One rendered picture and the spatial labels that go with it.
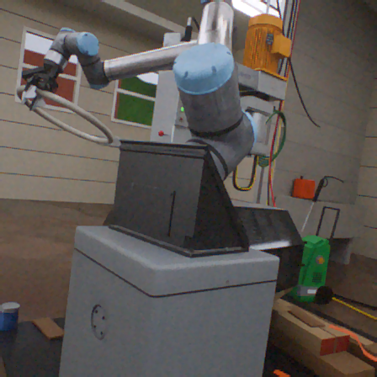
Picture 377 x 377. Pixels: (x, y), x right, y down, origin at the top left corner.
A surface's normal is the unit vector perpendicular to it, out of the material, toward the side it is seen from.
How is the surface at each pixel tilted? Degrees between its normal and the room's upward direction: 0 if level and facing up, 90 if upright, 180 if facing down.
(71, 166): 90
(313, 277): 90
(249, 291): 90
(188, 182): 90
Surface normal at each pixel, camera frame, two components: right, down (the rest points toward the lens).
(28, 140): 0.62, 0.12
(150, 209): -0.69, -0.06
